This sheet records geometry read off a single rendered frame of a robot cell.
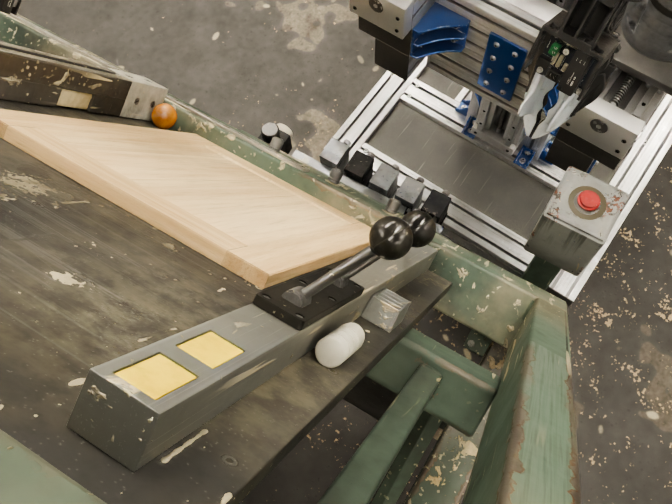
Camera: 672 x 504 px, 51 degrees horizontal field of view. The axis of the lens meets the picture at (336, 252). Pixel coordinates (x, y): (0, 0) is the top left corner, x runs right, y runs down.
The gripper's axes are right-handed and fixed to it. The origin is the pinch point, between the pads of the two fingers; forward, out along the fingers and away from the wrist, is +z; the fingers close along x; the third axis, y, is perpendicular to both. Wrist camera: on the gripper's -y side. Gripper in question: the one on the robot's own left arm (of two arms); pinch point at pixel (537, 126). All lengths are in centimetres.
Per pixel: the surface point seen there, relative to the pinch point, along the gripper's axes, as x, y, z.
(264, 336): -4.3, 47.7, 1.5
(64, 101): -68, 12, 32
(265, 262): -15.8, 28.8, 16.2
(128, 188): -34.4, 31.7, 16.3
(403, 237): -0.5, 35.4, -4.2
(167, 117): -65, -10, 43
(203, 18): -142, -115, 91
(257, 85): -107, -106, 97
